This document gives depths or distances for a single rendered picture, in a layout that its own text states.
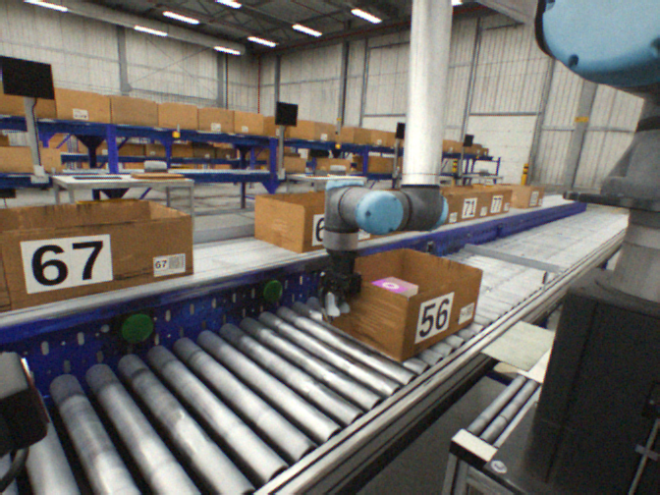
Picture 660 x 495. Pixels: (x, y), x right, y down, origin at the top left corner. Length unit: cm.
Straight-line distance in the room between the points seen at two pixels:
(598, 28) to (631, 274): 32
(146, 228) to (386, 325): 63
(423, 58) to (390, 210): 34
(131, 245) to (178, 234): 12
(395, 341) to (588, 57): 70
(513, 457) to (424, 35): 83
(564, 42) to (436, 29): 50
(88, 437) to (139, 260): 41
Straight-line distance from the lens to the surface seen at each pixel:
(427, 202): 86
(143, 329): 98
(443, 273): 128
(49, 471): 76
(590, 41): 46
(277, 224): 138
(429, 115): 89
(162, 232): 101
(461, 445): 78
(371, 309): 97
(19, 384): 31
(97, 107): 563
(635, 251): 64
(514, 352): 114
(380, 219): 77
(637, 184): 59
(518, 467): 76
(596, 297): 61
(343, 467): 74
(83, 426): 83
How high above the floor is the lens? 124
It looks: 16 degrees down
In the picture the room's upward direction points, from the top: 4 degrees clockwise
